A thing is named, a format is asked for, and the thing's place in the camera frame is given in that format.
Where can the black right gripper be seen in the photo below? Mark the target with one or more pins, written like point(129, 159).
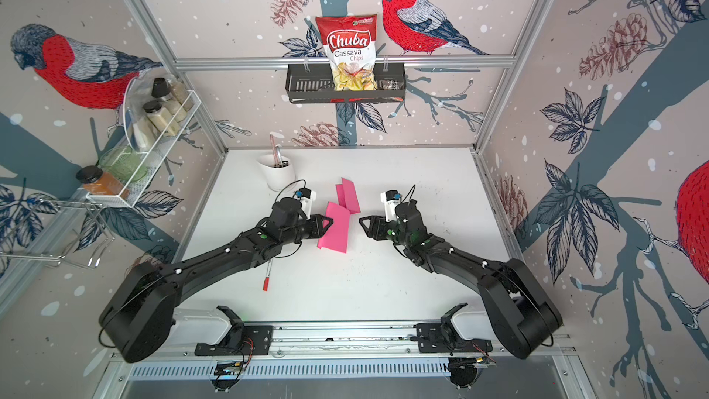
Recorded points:
point(370, 231)

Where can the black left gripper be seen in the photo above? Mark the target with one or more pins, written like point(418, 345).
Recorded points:
point(319, 230)

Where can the pink square paper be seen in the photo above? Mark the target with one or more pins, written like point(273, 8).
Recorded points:
point(336, 238)
point(347, 197)

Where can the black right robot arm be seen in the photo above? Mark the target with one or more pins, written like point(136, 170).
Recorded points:
point(521, 314)

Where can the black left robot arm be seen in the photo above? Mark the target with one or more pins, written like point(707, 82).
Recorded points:
point(140, 316)

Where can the white cup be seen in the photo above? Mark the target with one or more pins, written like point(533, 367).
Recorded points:
point(276, 177)

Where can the red marker pen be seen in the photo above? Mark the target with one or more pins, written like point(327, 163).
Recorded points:
point(267, 277)

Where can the pink pen in cup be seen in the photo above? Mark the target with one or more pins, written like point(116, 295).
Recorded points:
point(277, 157)

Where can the Chuba cassava chips bag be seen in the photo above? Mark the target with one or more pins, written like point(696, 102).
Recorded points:
point(349, 43)

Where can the beige spice bottle black cap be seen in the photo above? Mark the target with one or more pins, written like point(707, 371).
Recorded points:
point(161, 118)

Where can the green glass jar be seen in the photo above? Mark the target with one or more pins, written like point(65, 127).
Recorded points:
point(124, 163)

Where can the orange spice jar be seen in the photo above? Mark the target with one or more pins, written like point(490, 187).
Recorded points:
point(97, 181)

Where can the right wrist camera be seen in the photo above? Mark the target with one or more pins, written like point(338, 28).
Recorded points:
point(391, 199)

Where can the aluminium mounting rail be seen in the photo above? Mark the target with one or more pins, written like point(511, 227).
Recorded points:
point(322, 339)

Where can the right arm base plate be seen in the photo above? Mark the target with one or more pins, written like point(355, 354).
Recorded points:
point(451, 334)

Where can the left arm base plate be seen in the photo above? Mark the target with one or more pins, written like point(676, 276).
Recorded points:
point(247, 340)

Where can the black wire basket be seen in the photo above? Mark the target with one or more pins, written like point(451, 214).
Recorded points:
point(321, 84)

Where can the white wire shelf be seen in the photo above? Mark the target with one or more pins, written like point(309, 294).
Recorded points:
point(143, 137)

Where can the chrome wire hook rack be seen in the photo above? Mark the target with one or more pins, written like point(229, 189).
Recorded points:
point(53, 233)

